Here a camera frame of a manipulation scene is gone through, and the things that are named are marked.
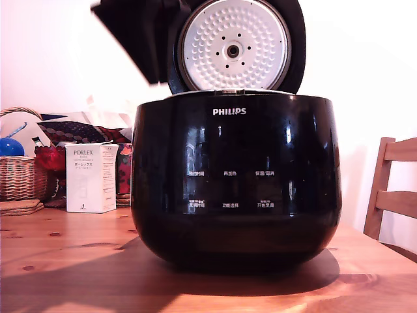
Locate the white Porlex cardboard box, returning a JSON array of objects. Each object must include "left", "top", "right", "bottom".
[{"left": 65, "top": 142, "right": 119, "bottom": 215}]

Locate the wooden chair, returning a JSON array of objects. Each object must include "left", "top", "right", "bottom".
[{"left": 362, "top": 136, "right": 417, "bottom": 254}]

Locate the blue ball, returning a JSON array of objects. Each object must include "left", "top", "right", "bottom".
[{"left": 0, "top": 137, "right": 26, "bottom": 158}]

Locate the red floral patterned box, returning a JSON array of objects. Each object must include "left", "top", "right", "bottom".
[{"left": 115, "top": 142, "right": 133, "bottom": 196}]

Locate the patterned dark red cushion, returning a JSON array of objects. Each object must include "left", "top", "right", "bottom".
[{"left": 36, "top": 112, "right": 133, "bottom": 145}]

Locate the woven wicker basket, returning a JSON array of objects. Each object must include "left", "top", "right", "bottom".
[{"left": 0, "top": 107, "right": 50, "bottom": 202}]

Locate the black rice cooker lid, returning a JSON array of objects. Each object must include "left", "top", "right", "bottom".
[{"left": 171, "top": 0, "right": 308, "bottom": 96}]

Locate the black Philips rice cooker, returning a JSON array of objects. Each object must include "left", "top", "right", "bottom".
[{"left": 130, "top": 90, "right": 343, "bottom": 274}]

